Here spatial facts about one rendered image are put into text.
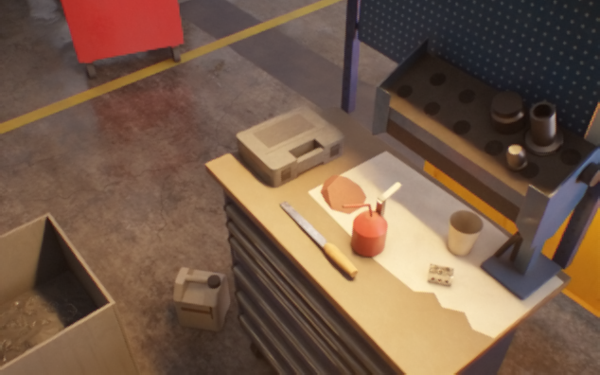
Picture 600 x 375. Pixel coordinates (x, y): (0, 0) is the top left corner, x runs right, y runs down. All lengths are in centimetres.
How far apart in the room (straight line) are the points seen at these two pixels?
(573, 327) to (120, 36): 301
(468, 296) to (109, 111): 276
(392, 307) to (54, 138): 263
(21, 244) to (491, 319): 164
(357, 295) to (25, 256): 138
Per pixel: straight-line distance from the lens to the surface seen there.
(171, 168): 320
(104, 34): 390
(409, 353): 131
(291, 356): 188
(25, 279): 243
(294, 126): 172
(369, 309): 136
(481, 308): 141
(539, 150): 130
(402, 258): 146
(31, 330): 228
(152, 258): 277
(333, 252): 142
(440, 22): 150
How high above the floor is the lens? 206
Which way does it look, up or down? 42 degrees down
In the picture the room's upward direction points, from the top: straight up
